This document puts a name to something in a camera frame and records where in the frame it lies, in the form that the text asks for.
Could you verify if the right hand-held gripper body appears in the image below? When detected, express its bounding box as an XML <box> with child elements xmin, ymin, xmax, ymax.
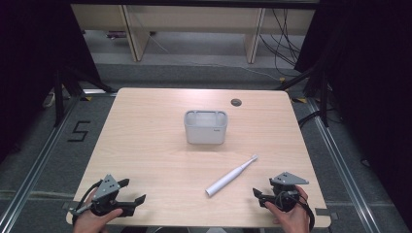
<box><xmin>269</xmin><ymin>171</ymin><xmax>310</xmax><ymax>214</ymax></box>

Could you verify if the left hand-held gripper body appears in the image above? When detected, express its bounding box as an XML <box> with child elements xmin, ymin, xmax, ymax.
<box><xmin>68</xmin><ymin>174</ymin><xmax>135</xmax><ymax>217</ymax></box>

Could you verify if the white electric toothbrush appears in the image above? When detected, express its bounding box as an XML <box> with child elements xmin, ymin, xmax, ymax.
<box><xmin>204</xmin><ymin>153</ymin><xmax>259</xmax><ymax>198</ymax></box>

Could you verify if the grey toothbrush holder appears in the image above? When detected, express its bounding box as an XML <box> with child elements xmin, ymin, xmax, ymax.
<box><xmin>183</xmin><ymin>109</ymin><xmax>229</xmax><ymax>146</ymax></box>

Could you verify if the person's right hand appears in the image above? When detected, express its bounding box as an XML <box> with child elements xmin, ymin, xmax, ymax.
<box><xmin>264</xmin><ymin>185</ymin><xmax>311</xmax><ymax>233</ymax></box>

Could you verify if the person's left hand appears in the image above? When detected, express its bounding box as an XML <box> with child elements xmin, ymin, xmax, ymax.
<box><xmin>73</xmin><ymin>189</ymin><xmax>124</xmax><ymax>233</ymax></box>

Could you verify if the black metal stand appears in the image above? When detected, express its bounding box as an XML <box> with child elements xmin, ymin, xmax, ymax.
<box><xmin>52</xmin><ymin>66</ymin><xmax>66</xmax><ymax>128</ymax></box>

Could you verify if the white power strip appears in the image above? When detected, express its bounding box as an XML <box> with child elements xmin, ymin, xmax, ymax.
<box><xmin>41</xmin><ymin>91</ymin><xmax>57</xmax><ymax>110</ymax></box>

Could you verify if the black curtain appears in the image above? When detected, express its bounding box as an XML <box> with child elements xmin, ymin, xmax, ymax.
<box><xmin>0</xmin><ymin>0</ymin><xmax>115</xmax><ymax>164</ymax></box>
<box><xmin>275</xmin><ymin>0</ymin><xmax>412</xmax><ymax>224</ymax></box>

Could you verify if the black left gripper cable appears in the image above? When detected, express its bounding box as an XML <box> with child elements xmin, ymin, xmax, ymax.
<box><xmin>71</xmin><ymin>179</ymin><xmax>104</xmax><ymax>227</ymax></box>

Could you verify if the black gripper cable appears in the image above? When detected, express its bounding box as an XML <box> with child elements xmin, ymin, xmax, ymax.
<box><xmin>71</xmin><ymin>179</ymin><xmax>104</xmax><ymax>227</ymax></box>
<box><xmin>277</xmin><ymin>189</ymin><xmax>316</xmax><ymax>232</ymax></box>

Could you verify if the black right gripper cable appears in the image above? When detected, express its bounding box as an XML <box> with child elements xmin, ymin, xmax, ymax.
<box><xmin>277</xmin><ymin>189</ymin><xmax>316</xmax><ymax>232</ymax></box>

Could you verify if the metal floor rail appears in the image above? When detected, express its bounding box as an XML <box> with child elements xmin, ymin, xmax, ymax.
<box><xmin>306</xmin><ymin>96</ymin><xmax>381</xmax><ymax>233</ymax></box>
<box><xmin>0</xmin><ymin>93</ymin><xmax>83</xmax><ymax>233</ymax></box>

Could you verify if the thick black floor cable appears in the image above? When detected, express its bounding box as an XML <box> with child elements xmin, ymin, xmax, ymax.
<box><xmin>296</xmin><ymin>109</ymin><xmax>323</xmax><ymax>128</ymax></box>

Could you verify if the bundle of black cables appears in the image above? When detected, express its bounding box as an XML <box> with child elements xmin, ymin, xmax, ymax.
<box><xmin>257</xmin><ymin>8</ymin><xmax>306</xmax><ymax>78</ymax></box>

